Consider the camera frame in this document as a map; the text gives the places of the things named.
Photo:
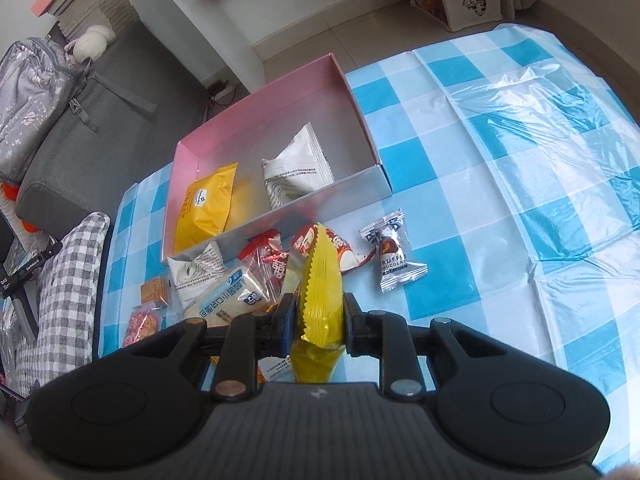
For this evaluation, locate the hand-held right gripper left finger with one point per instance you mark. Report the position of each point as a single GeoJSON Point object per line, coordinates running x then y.
{"type": "Point", "coordinates": [283, 325]}

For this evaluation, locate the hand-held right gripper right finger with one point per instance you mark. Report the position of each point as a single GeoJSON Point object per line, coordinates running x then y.
{"type": "Point", "coordinates": [354, 325]}

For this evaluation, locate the bright yellow snack packet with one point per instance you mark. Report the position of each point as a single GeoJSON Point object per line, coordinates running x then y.
{"type": "Point", "coordinates": [322, 290]}

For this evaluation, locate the red candy packet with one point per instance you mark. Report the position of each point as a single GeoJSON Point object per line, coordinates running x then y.
{"type": "Point", "coordinates": [265, 260]}
{"type": "Point", "coordinates": [345, 252]}

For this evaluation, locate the cream bread packet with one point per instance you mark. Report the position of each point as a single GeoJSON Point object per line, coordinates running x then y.
{"type": "Point", "coordinates": [220, 300]}

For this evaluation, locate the silver chocolate packet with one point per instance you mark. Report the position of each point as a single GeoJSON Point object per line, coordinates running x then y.
{"type": "Point", "coordinates": [392, 252]}

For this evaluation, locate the white green-print snack packet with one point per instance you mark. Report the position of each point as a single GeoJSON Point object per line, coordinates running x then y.
{"type": "Point", "coordinates": [192, 275]}

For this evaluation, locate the orange-yellow labelled snack packet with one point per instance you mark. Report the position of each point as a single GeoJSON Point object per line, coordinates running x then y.
{"type": "Point", "coordinates": [207, 207]}

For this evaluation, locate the pink cracker packet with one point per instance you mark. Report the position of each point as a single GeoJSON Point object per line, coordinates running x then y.
{"type": "Point", "coordinates": [142, 325]}

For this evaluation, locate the pink cardboard box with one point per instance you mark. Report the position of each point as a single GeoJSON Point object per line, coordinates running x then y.
{"type": "Point", "coordinates": [280, 160]}

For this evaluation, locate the orange square cracker packet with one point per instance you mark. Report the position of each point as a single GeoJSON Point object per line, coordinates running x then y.
{"type": "Point", "coordinates": [155, 291]}

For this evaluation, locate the blue checked tablecloth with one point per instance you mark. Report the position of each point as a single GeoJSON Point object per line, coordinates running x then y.
{"type": "Point", "coordinates": [500, 220]}

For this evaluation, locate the grey checked pillow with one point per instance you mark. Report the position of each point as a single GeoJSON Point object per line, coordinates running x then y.
{"type": "Point", "coordinates": [65, 285]}

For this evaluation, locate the grey sofa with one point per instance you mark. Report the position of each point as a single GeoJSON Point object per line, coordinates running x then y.
{"type": "Point", "coordinates": [125, 125]}

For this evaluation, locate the black device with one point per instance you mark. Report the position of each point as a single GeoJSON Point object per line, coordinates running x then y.
{"type": "Point", "coordinates": [25, 272]}

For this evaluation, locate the orange toy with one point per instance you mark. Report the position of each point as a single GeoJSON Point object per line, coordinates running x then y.
{"type": "Point", "coordinates": [12, 195]}

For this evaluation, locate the white shelf unit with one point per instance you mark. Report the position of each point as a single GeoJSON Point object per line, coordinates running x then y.
{"type": "Point", "coordinates": [230, 25]}

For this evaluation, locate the grey patterned backpack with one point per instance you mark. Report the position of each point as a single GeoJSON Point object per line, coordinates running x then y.
{"type": "Point", "coordinates": [30, 105]}

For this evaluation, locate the white plastic crate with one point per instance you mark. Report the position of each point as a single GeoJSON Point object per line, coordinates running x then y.
{"type": "Point", "coordinates": [465, 7]}

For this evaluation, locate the white plush toy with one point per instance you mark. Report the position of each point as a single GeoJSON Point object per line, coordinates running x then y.
{"type": "Point", "coordinates": [92, 42]}

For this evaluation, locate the stack of books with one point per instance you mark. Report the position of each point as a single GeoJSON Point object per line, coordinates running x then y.
{"type": "Point", "coordinates": [95, 0]}

